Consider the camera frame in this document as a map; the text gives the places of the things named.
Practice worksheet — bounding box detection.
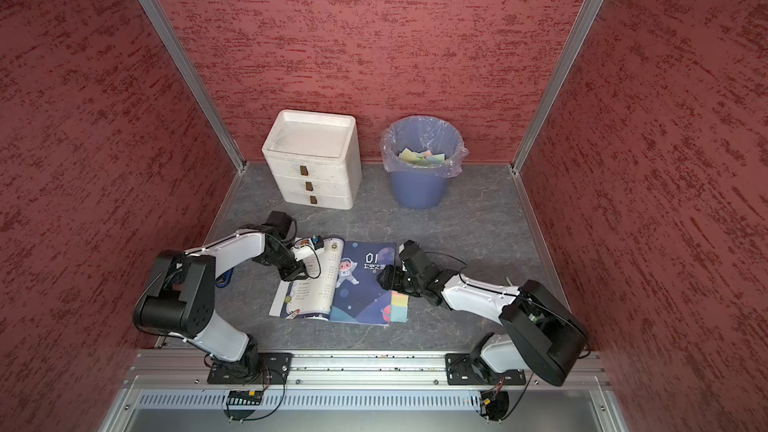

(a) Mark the children's science magazine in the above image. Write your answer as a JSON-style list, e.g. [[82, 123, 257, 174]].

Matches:
[[269, 237, 396, 326]]

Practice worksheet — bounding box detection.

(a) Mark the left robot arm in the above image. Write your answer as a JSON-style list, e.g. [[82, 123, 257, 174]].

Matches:
[[132, 211, 311, 381]]

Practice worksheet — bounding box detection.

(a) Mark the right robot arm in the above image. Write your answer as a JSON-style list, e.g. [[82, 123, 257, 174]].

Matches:
[[377, 240, 589, 387]]

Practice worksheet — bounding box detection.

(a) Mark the discarded sticky notes pile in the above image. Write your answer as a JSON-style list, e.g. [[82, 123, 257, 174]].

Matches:
[[398, 148, 446, 166]]

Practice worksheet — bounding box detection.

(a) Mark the blue pen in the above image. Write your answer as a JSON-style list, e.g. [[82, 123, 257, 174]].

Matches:
[[216, 269, 233, 288]]

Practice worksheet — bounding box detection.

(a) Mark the blue trash bin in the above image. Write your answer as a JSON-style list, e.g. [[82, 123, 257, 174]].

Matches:
[[385, 115, 464, 211]]

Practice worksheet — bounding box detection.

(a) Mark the white three-drawer storage box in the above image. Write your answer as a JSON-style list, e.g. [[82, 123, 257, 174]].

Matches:
[[262, 110, 362, 210]]

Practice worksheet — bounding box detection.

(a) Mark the clear plastic bin liner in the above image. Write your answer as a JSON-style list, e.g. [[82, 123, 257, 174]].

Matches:
[[379, 115, 469, 179]]

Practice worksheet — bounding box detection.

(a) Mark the left connector board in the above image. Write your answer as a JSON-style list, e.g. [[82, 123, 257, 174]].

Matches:
[[226, 390, 264, 406]]

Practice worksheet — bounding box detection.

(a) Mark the connector board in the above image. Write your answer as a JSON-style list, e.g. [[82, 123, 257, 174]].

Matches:
[[478, 390, 510, 422], [226, 390, 264, 406]]

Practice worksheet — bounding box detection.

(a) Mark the right connector board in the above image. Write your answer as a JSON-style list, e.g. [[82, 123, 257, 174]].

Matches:
[[478, 390, 510, 422]]

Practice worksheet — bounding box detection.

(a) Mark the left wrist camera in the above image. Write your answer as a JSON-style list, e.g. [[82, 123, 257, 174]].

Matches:
[[291, 236, 324, 261]]

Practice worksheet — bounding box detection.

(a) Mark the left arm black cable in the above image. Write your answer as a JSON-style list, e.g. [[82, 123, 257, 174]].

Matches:
[[293, 238, 324, 281]]

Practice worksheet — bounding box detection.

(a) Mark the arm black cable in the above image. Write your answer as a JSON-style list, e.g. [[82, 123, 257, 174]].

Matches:
[[424, 251, 517, 298], [293, 238, 324, 281]]

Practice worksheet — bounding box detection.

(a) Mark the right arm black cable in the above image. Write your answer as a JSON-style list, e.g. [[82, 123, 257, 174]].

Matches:
[[424, 251, 517, 298]]

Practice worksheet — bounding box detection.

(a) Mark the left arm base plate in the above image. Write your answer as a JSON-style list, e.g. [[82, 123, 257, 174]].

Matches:
[[207, 352, 294, 386]]

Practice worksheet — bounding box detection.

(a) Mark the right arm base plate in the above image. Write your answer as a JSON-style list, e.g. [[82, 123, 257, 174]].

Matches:
[[444, 353, 526, 386]]

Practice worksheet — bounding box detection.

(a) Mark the aluminium front rail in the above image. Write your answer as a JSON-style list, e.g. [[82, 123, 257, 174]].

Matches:
[[122, 349, 613, 391]]

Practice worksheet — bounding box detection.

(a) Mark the left aluminium corner post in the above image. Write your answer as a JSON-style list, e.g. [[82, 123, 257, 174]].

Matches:
[[138, 0, 247, 174]]

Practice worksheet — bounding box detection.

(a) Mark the aluminium corner post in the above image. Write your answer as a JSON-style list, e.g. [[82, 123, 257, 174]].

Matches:
[[511, 0, 605, 175], [138, 0, 247, 174]]

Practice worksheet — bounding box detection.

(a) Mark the right aluminium corner post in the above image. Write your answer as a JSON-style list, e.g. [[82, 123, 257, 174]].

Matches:
[[511, 0, 605, 175]]

